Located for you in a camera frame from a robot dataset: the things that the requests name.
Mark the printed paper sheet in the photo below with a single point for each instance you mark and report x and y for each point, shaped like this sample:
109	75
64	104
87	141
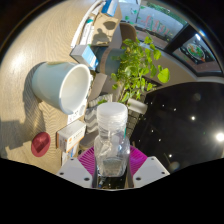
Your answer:
76	116

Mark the blue and white carton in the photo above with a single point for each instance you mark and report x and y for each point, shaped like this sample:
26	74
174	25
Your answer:
83	55

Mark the grey curved sofa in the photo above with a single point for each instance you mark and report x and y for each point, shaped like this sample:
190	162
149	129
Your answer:
128	31

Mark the group of ceiling lights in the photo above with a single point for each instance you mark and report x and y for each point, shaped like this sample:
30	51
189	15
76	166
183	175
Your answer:
220	136

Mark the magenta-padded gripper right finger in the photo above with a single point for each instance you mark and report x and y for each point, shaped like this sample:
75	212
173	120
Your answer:
151	171

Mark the small flat blue box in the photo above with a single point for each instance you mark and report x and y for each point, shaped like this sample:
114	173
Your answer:
109	7

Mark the flat round red coaster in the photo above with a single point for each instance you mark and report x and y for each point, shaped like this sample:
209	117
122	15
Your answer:
40	144

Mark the clear bottle with white cap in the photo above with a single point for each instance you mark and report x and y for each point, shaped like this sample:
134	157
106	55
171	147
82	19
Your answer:
111	116

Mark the green potted plant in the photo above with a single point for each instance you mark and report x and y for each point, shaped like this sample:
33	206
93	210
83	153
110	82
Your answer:
135	66

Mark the painted window picture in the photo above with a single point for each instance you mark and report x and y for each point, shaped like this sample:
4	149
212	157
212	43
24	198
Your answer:
200	53

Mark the white tube with green cap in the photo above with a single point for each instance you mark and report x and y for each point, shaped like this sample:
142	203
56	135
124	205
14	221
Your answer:
87	31

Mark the pale green mug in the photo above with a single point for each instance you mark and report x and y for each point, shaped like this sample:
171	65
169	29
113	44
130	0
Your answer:
53	83

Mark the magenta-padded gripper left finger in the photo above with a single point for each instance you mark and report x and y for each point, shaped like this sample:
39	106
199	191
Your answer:
73	171

